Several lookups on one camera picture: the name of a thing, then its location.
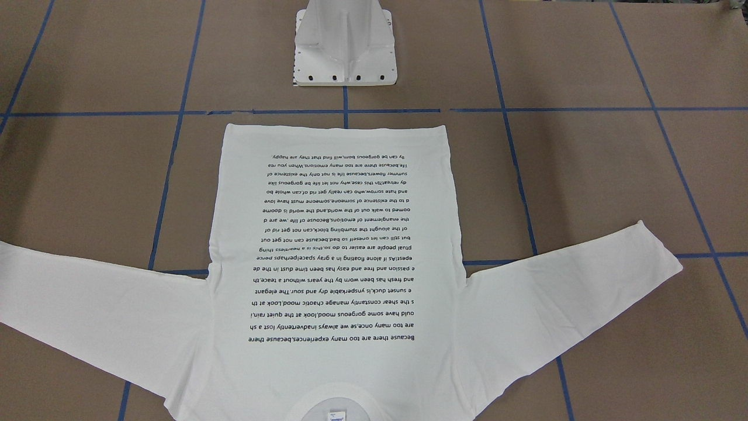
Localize white long-sleeve printed shirt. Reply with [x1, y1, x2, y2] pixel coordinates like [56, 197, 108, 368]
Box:
[2, 125, 683, 420]

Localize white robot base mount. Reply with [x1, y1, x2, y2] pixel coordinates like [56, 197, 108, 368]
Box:
[293, 1, 397, 86]

